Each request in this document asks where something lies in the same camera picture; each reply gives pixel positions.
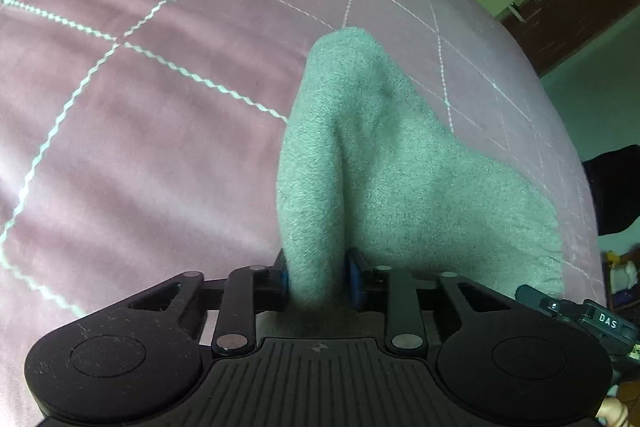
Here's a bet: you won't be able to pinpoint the grey green pants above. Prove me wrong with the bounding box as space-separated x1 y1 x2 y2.
258 27 564 337

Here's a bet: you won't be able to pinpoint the pink checked bed sheet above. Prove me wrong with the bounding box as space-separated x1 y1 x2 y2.
1 0 604 426

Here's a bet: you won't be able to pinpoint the dark wooden door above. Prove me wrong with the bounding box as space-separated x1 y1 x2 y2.
501 0 639 76

